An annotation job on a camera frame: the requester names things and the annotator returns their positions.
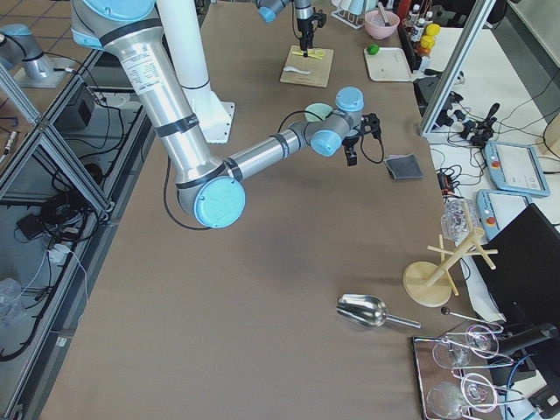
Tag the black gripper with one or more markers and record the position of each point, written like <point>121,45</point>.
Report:
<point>349,143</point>
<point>302,20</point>

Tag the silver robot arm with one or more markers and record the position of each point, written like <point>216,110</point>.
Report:
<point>270,9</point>
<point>159,47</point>

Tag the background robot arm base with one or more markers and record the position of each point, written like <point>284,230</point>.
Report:
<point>20,47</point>

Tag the white ceramic spoon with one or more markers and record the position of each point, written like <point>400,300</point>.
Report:
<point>292,69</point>

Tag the pink bowl of ice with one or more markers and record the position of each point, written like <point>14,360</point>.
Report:
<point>375,25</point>

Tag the yellow plastic knife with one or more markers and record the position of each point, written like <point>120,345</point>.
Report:
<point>307,53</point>

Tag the wooden cutting board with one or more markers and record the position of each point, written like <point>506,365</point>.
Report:
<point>313,70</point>

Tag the grey folded cloth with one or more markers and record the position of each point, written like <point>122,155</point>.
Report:
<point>403,167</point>

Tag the green lime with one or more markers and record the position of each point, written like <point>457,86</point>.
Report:
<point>373,49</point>

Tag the steel muddler black tip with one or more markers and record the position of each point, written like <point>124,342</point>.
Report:
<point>384,15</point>

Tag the cream rabbit tray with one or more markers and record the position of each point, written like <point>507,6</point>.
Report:
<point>389,64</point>

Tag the clear glass juicer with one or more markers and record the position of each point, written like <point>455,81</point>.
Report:
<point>458,219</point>

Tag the wooden mug tree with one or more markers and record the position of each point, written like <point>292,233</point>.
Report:
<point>431,285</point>

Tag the silver metal scoop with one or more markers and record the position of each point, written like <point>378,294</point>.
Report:
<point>369,311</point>

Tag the teach pendant lower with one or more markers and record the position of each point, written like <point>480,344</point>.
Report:
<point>498,208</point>

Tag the teach pendant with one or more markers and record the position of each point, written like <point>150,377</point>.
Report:
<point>515,168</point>
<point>498,208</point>

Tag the teach pendant upper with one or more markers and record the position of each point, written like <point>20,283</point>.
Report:
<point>515,168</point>

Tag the black monitor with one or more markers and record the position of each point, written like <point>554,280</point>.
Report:
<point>525,283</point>

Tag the wine glass rack tray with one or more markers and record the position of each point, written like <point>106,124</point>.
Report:
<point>453,374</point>

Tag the white wire cup rack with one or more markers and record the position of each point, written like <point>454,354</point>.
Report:
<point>349,12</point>

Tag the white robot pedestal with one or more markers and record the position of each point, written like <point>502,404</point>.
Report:
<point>182,32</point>

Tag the aluminium frame post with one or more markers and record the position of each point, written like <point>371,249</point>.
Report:
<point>473,25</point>

